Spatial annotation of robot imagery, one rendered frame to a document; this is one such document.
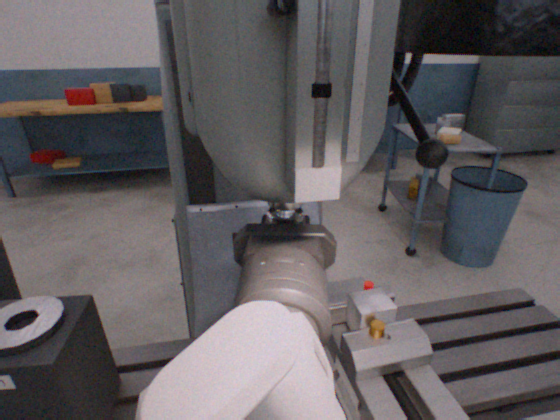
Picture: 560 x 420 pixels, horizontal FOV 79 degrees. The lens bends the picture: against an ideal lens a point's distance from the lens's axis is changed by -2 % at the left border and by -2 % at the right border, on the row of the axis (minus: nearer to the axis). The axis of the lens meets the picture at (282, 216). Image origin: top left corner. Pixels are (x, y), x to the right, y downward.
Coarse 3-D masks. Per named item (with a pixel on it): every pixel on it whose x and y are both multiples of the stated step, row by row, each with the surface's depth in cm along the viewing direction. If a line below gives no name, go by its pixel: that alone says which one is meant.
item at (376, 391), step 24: (336, 288) 68; (360, 288) 68; (384, 288) 61; (336, 312) 57; (336, 336) 56; (336, 360) 56; (336, 384) 55; (360, 384) 48; (384, 384) 48; (408, 384) 50; (432, 384) 48; (360, 408) 49; (384, 408) 45; (408, 408) 46; (432, 408) 45; (456, 408) 45
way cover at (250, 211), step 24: (192, 216) 80; (216, 216) 81; (240, 216) 82; (312, 216) 85; (192, 240) 80; (216, 240) 81; (192, 264) 80; (216, 264) 81; (216, 288) 79; (216, 312) 78
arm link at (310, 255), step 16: (256, 224) 41; (272, 224) 41; (288, 224) 41; (304, 224) 41; (240, 240) 40; (256, 240) 38; (272, 240) 38; (288, 240) 38; (304, 240) 38; (320, 240) 39; (336, 240) 42; (240, 256) 41; (256, 256) 33; (272, 256) 32; (288, 256) 32; (304, 256) 33; (320, 256) 36; (256, 272) 31; (304, 272) 30; (320, 272) 33
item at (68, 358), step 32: (0, 320) 41; (32, 320) 43; (64, 320) 43; (96, 320) 48; (0, 352) 38; (32, 352) 39; (64, 352) 40; (96, 352) 48; (0, 384) 38; (32, 384) 38; (64, 384) 39; (96, 384) 47; (0, 416) 40; (32, 416) 41; (64, 416) 41; (96, 416) 47
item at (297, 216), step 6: (270, 210) 44; (276, 210) 44; (300, 210) 44; (270, 216) 43; (276, 216) 42; (282, 216) 42; (288, 216) 42; (294, 216) 42; (300, 216) 43; (276, 222) 42; (282, 222) 42; (288, 222) 42; (294, 222) 42
